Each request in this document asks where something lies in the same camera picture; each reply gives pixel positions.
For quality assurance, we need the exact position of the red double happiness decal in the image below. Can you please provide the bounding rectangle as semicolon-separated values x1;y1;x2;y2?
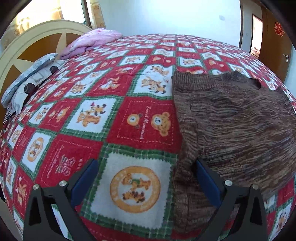
273;22;285;37

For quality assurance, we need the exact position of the window with frame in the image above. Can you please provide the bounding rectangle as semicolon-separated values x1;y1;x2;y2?
57;0;91;27

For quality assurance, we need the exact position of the brown wooden door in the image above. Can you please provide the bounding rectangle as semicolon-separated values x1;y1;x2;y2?
259;7;292;82

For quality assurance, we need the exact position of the red patchwork bear blanket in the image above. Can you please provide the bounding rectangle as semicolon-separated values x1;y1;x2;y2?
1;34;295;240

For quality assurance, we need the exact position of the grey patterned pillow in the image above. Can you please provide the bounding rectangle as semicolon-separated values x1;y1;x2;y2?
1;53;66;114

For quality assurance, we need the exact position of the brown knitted sweater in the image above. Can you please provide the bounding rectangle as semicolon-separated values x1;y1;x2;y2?
172;71;295;235

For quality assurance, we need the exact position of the cream wooden headboard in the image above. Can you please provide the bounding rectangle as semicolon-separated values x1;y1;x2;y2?
0;19;93;126

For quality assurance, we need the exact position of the pink folded quilt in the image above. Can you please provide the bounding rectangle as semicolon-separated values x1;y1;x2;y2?
60;28;122;60

